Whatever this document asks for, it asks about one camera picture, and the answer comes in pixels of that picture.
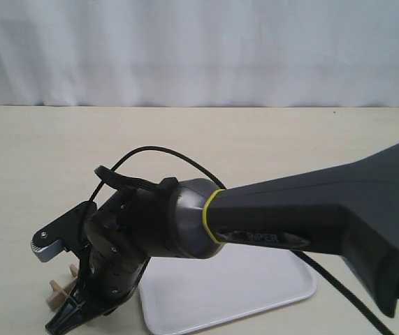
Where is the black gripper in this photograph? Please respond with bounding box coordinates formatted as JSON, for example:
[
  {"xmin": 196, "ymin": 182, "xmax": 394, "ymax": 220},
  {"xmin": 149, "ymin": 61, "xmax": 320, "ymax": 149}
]
[{"xmin": 45, "ymin": 191, "xmax": 150, "ymax": 333}]

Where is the notched wooden bar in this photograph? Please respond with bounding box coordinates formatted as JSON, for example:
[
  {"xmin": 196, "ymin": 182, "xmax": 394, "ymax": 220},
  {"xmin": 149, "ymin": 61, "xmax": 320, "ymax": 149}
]
[
  {"xmin": 46, "ymin": 278, "xmax": 77, "ymax": 311},
  {"xmin": 50, "ymin": 280, "xmax": 67, "ymax": 295},
  {"xmin": 69, "ymin": 264, "xmax": 79, "ymax": 278}
]

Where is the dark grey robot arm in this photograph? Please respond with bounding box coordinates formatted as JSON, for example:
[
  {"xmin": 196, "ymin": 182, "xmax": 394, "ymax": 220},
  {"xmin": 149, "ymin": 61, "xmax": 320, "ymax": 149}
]
[{"xmin": 32, "ymin": 143, "xmax": 399, "ymax": 334}]

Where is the white plastic tray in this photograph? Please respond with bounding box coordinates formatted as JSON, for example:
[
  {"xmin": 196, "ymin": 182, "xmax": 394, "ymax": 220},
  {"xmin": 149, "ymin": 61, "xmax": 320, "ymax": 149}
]
[{"xmin": 139, "ymin": 245, "xmax": 317, "ymax": 334}]

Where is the white curtain backdrop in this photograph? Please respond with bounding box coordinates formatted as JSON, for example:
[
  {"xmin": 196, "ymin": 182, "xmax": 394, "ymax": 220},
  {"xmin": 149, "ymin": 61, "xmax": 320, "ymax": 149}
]
[{"xmin": 0, "ymin": 1, "xmax": 399, "ymax": 107}]

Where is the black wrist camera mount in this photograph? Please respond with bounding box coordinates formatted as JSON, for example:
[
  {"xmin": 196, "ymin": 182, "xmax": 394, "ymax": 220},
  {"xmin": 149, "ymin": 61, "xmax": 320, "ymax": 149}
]
[{"xmin": 31, "ymin": 201, "xmax": 97, "ymax": 262}]

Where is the black cable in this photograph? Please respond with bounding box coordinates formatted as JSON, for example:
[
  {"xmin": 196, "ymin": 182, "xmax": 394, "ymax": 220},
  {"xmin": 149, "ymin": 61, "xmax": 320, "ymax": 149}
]
[{"xmin": 83, "ymin": 145, "xmax": 228, "ymax": 224}]

